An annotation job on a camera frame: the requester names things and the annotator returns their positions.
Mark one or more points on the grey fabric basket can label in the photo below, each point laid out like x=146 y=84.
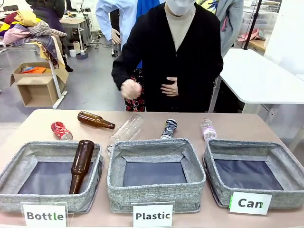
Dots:
x=280 y=152

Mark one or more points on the person's right hand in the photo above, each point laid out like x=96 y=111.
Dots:
x=131 y=89

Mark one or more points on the person's right forearm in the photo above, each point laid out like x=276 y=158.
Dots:
x=120 y=73

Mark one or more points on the white Bottle sign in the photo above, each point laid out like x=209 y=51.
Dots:
x=45 y=215

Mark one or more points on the grey fabric basket plastic label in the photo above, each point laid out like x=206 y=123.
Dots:
x=154 y=197

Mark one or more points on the clear plastic bottle pink label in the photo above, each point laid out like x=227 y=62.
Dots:
x=209 y=130

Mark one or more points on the pink cloth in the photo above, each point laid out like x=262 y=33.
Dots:
x=251 y=35

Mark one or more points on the black pole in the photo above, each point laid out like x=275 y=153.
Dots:
x=253 y=23

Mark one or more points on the wooden background desk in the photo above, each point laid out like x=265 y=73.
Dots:
x=72 y=22

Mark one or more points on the blue scarf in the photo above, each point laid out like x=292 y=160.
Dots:
x=147 y=6

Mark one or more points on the open cardboard box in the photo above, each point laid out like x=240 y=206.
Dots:
x=35 y=91

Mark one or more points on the grey hooded garment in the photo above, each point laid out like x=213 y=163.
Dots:
x=231 y=23

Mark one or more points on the grey fabric basket bottle label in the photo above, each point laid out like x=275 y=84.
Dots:
x=14 y=164

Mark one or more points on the white rounded table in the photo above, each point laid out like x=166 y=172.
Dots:
x=256 y=78

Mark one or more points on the crushed dark blue can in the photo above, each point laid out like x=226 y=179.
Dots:
x=169 y=129

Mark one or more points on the mannequin in light blue shirt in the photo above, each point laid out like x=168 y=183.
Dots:
x=123 y=16

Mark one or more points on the person's left hand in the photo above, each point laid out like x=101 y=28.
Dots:
x=171 y=89

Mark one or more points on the small blue container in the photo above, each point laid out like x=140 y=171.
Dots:
x=82 y=56

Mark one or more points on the white Can sign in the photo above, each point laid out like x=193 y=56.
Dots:
x=250 y=203

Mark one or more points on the pile of colourful clothes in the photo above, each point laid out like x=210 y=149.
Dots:
x=26 y=28

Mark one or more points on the background person in dark jacket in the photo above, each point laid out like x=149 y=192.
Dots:
x=50 y=12

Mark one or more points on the person in black cardigan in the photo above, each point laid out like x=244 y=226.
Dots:
x=156 y=52

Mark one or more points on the black red floral trousers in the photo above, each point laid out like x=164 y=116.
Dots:
x=136 y=104

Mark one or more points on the clear plastic cup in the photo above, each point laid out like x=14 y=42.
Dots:
x=128 y=129

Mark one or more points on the white face mask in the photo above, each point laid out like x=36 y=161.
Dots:
x=180 y=7

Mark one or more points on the person's left forearm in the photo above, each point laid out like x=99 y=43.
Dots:
x=199 y=82

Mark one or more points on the brown glass bottle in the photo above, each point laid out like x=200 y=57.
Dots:
x=82 y=161
x=91 y=119

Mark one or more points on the crushed red can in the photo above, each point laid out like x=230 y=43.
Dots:
x=60 y=130

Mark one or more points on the white Plastic sign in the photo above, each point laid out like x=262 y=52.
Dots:
x=152 y=215

